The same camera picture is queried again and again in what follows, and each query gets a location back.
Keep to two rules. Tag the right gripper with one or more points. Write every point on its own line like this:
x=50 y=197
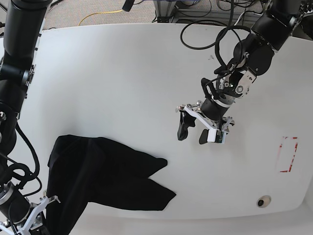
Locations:
x=24 y=218

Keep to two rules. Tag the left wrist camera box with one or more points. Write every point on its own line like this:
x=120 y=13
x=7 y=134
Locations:
x=216 y=136

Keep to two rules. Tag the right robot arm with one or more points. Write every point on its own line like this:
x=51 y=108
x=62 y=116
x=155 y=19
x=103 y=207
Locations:
x=24 y=22

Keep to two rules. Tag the right table grommet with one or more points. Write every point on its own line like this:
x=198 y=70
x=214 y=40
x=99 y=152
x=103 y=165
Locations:
x=263 y=201

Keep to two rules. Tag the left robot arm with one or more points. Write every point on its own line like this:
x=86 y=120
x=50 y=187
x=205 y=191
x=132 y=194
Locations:
x=252 y=57

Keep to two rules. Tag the black T-shirt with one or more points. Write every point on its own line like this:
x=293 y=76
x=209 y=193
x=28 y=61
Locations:
x=86 y=170

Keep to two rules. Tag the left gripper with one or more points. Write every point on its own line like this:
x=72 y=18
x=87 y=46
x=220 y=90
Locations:
x=210 y=112

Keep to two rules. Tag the red tape rectangle marking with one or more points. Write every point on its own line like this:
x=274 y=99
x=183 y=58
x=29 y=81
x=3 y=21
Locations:
x=286 y=154

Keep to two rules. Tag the aluminium table leg frame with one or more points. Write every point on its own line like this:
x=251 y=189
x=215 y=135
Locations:
x=166 y=11

